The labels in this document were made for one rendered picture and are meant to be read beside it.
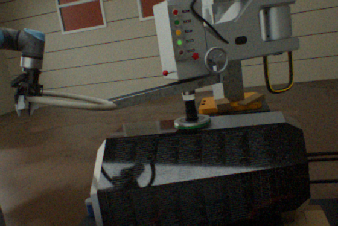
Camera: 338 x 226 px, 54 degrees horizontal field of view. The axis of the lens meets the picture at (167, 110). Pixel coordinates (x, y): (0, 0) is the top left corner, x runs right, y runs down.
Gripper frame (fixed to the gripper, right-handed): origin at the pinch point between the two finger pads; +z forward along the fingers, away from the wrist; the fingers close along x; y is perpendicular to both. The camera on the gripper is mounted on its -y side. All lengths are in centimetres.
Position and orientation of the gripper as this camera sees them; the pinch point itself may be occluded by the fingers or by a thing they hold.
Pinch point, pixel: (24, 113)
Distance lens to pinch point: 162.4
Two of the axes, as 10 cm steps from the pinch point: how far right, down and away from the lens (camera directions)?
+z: -1.4, 9.9, 0.9
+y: 7.9, 1.6, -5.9
